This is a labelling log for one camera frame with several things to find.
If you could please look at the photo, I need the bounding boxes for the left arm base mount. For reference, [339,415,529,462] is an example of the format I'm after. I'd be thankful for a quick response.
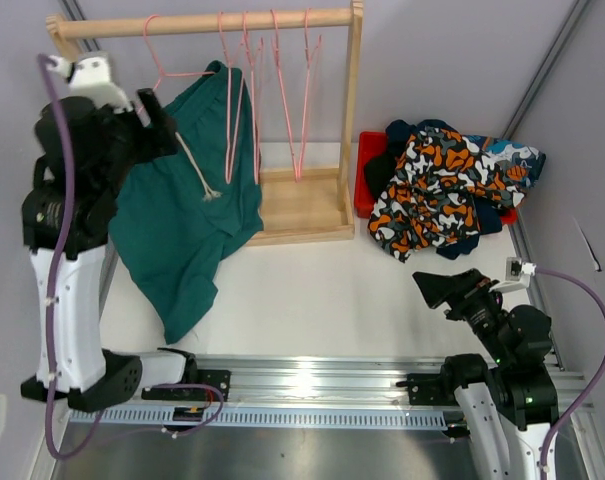
[141,369,232,402]

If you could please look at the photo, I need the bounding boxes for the green shorts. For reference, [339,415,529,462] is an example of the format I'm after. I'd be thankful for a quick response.
[109,61,263,344]

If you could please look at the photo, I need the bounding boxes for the navy blue shorts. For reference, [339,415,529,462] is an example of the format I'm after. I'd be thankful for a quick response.
[368,119,504,262]

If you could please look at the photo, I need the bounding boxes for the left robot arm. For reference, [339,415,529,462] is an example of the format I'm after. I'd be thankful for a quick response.
[20,89,199,413]

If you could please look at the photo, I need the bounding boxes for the pink hanger of patterned shorts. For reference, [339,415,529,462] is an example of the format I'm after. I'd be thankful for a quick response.
[270,9,300,182]

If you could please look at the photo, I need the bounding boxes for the wooden clothes rack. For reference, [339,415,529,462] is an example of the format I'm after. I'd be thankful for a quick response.
[46,1,363,246]

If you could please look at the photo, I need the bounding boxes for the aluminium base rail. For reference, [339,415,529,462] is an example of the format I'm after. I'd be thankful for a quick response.
[61,355,596,429]

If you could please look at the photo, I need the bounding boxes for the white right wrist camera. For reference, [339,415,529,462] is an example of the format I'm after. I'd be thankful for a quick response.
[492,257,536,293]

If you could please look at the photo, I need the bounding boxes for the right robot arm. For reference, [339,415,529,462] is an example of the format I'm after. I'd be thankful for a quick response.
[399,269,559,479]

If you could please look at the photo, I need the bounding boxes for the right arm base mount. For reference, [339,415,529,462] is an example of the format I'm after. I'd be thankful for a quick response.
[395,373,458,407]

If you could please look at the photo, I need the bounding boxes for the pink hanger of navy shorts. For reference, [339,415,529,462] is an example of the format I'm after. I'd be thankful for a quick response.
[242,11,264,185]

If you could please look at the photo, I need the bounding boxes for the pink hanger of green shorts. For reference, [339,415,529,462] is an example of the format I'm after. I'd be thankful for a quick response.
[142,14,214,93]

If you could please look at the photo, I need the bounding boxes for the blue orange patterned shorts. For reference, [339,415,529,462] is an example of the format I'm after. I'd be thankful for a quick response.
[469,135,546,190]

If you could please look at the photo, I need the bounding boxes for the pink hanger of camouflage shorts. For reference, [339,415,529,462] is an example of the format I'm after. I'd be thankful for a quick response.
[217,11,244,185]

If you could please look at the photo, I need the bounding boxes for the red plastic bin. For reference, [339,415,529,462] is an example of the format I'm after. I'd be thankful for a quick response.
[356,125,527,236]

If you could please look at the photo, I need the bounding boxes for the orange camouflage shorts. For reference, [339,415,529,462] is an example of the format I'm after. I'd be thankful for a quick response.
[367,125,526,262]

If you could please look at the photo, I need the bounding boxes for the pink hanger of black shorts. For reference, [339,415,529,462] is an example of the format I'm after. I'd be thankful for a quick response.
[294,8,322,181]

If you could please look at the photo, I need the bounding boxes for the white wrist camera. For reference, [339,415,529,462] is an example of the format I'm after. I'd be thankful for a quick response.
[492,257,536,293]
[47,51,133,114]

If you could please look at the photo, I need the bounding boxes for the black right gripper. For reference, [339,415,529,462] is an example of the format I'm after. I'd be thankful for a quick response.
[411,266,512,363]

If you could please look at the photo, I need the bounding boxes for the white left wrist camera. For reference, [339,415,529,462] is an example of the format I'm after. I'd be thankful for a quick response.
[47,51,133,114]

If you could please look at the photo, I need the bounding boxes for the black shorts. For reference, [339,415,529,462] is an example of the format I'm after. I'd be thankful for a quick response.
[363,152,397,201]

